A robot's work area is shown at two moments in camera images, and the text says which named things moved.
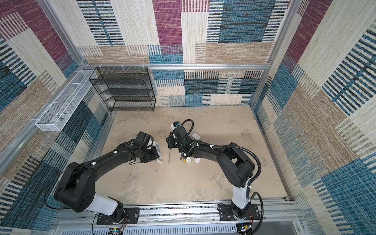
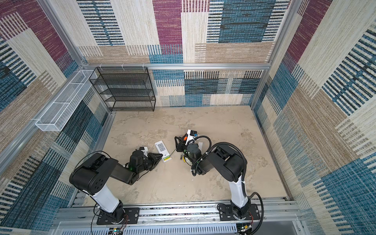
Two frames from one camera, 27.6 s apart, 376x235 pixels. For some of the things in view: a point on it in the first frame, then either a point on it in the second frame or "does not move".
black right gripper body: [173, 142] -> [181, 147]
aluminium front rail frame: [276, 218] does not move
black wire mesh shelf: [125, 88] does not move
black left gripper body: [150, 154] -> [150, 163]
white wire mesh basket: [56, 117] does not move
